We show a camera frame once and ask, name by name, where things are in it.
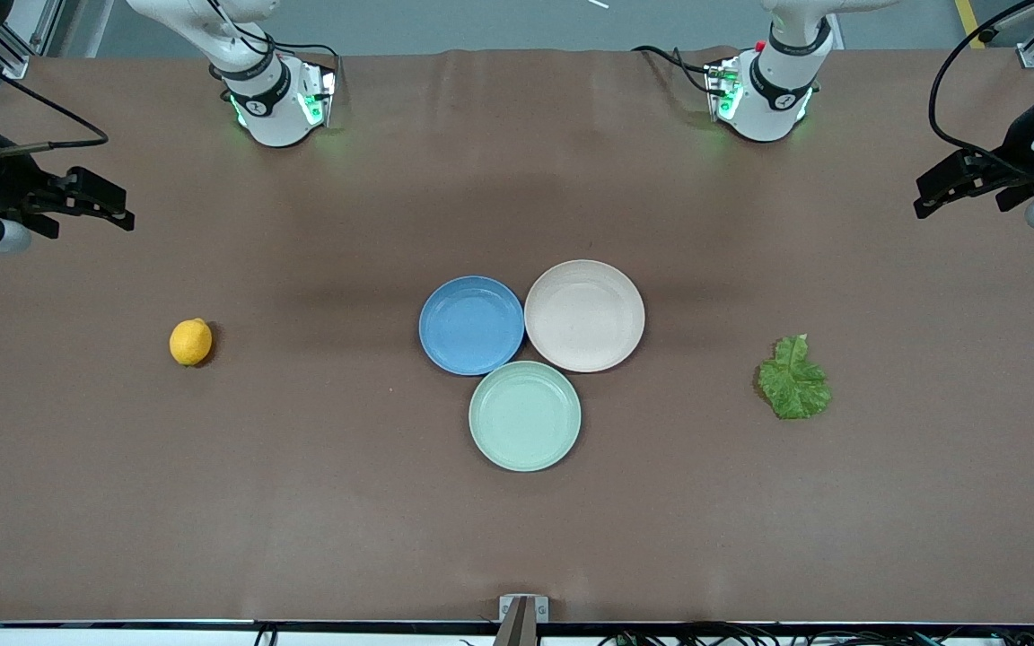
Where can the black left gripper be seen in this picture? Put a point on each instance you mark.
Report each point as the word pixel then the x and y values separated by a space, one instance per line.
pixel 1013 150

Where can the yellow lemon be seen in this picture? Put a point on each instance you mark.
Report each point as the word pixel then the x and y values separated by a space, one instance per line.
pixel 190 343

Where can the green lettuce leaf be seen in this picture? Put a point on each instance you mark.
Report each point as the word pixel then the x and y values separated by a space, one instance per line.
pixel 795 386

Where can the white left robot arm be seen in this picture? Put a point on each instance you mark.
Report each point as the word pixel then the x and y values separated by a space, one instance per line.
pixel 773 90

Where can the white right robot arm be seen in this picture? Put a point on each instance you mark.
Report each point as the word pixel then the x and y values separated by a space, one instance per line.
pixel 270 99

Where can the blue round plate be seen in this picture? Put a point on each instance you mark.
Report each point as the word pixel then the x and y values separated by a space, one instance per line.
pixel 470 325

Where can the cream round plate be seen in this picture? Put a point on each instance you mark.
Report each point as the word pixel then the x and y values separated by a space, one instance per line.
pixel 584 316

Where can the light green bowl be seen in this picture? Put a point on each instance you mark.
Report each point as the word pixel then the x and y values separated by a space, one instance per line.
pixel 524 416

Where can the white table edge rail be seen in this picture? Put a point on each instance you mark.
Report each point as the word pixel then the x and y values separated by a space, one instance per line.
pixel 122 637

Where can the small metal mounting bracket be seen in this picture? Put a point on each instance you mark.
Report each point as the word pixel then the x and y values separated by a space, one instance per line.
pixel 506 606

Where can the grey camera stand post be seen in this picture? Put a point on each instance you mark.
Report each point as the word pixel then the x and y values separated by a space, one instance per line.
pixel 517 630

